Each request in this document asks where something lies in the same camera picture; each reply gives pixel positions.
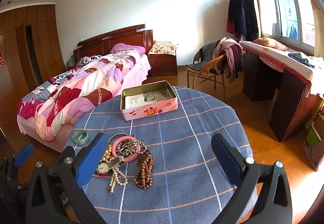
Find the silver wristwatch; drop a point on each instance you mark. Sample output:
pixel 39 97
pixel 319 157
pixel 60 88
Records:
pixel 102 167

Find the pink and maroon garment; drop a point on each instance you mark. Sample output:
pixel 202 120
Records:
pixel 230 54

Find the green bin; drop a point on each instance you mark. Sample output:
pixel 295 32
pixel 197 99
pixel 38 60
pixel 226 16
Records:
pixel 312 136

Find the pink floral pillow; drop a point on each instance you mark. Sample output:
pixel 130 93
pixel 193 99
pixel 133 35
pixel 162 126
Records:
pixel 270 43

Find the teal bag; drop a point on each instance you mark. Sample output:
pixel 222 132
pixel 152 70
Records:
pixel 70 62

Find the blue plaid tablecloth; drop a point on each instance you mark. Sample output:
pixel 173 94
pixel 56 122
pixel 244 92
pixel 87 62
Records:
pixel 177 150

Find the folded clothes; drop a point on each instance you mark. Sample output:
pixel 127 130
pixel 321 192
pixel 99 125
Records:
pixel 301 58

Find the dark wooden headboard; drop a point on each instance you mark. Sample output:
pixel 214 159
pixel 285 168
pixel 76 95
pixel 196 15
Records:
pixel 114 36

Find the grey garment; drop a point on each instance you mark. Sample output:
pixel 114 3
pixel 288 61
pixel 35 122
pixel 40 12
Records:
pixel 206 51

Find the wicker chair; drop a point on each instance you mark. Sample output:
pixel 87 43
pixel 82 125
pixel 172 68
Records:
pixel 207 67

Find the pink bangle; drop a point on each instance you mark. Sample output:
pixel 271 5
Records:
pixel 115 150

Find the thin silver bangle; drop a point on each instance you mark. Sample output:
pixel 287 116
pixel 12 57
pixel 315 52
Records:
pixel 117 135

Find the dark wooden desk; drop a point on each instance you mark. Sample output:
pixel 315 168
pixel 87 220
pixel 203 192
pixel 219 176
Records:
pixel 278 102

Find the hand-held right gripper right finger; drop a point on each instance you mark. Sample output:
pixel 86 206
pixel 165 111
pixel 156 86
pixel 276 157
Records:
pixel 226 160

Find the white desk cover cloth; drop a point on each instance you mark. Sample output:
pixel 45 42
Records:
pixel 273 55

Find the purple pillow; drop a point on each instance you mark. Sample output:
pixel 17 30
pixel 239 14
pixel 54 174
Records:
pixel 126 49

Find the black and white blanket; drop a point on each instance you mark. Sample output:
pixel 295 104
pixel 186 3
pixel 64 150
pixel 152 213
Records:
pixel 86 59

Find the red paper decoration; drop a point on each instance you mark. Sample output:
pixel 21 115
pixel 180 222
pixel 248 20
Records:
pixel 2 59

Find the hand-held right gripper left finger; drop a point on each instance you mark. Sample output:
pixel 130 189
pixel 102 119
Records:
pixel 88 160

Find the printed paper lining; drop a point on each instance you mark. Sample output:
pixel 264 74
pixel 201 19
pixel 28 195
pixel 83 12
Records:
pixel 146 98

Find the green jade bangle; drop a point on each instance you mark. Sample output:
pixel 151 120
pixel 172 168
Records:
pixel 74 137

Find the wooden wardrobe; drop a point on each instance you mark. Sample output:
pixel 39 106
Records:
pixel 48 36

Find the bed with pink sheet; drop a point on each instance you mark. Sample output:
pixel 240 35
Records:
pixel 140 68

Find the dark woven basket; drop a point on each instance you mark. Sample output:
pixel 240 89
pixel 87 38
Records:
pixel 315 155

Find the blue striped sheet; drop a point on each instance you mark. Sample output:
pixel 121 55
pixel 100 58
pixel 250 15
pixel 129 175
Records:
pixel 40 89

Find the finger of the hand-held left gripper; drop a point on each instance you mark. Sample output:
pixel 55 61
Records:
pixel 24 154

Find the pink metal tin box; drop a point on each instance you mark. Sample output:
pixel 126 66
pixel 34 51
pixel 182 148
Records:
pixel 151 112

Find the window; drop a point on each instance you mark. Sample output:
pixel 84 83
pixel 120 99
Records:
pixel 286 11

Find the dark coats on rack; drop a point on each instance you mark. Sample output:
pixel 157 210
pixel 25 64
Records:
pixel 243 16

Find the dark wooden nightstand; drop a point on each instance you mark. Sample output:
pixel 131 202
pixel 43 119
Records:
pixel 162 63

